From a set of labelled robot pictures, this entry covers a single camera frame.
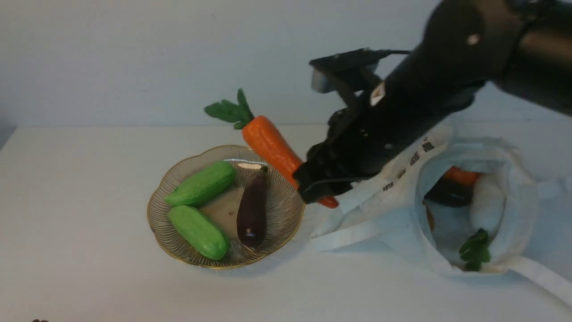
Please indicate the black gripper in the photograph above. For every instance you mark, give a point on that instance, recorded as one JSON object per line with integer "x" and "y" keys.
{"x": 356, "y": 149}

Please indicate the orange carrot with leaves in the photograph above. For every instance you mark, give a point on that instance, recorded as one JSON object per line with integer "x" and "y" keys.
{"x": 260, "y": 134}

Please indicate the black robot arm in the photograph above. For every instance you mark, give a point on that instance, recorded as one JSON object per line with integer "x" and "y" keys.
{"x": 523, "y": 46}

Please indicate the white cloth tote bag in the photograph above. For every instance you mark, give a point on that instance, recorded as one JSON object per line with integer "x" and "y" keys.
{"x": 389, "y": 208}

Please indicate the small orange pumpkin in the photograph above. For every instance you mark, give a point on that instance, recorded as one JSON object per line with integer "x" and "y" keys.
{"x": 466, "y": 178}

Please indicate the purple eggplant in bowl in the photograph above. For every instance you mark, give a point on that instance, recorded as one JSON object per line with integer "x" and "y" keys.
{"x": 251, "y": 215}

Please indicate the white radish with leaves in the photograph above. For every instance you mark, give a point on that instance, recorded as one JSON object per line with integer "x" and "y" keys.
{"x": 485, "y": 216}

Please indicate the upper green cucumber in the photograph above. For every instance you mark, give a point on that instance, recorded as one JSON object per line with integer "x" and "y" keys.
{"x": 203, "y": 186}

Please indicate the green cucumber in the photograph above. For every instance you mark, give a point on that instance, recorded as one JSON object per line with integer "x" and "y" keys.
{"x": 203, "y": 186}
{"x": 199, "y": 231}

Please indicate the glass bowl with gold rim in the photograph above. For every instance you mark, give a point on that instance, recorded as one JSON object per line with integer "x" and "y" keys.
{"x": 284, "y": 209}

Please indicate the lower green cucumber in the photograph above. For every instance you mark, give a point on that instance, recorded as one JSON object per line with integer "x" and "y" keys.
{"x": 199, "y": 231}

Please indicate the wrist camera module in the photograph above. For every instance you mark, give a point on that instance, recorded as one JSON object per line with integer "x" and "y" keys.
{"x": 348, "y": 73}

